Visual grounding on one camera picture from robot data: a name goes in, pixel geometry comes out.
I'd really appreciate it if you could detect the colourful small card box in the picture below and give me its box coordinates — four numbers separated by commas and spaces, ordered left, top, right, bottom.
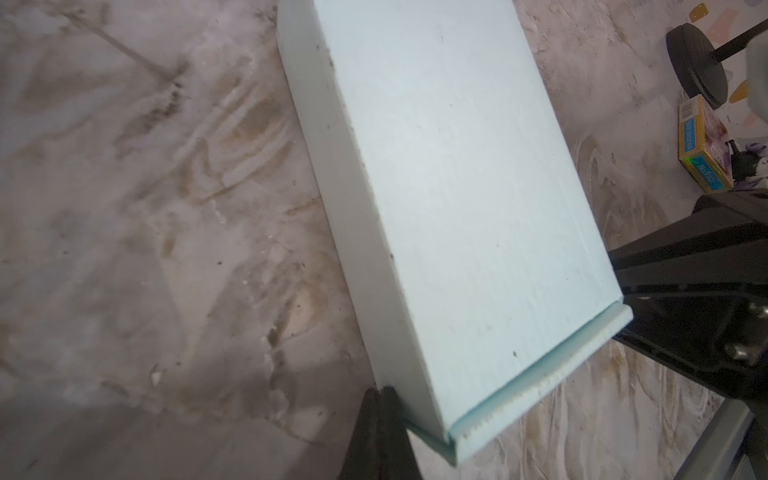
678, 95, 733, 193

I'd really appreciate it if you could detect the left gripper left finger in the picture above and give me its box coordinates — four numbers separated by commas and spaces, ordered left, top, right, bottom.
337, 388, 380, 480

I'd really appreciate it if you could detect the small black white figurine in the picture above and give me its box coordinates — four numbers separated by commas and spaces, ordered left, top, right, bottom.
727, 139, 767, 183

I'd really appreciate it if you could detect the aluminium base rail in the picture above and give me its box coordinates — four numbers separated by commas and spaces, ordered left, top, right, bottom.
674, 400, 755, 480

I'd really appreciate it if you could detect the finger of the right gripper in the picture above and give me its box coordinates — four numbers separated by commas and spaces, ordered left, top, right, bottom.
615, 283, 767, 399
608, 189, 767, 300

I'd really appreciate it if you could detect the mint box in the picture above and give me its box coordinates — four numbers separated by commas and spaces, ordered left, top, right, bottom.
277, 1, 633, 465

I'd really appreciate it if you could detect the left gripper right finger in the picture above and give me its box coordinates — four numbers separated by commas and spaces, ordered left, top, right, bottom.
379, 386, 422, 480

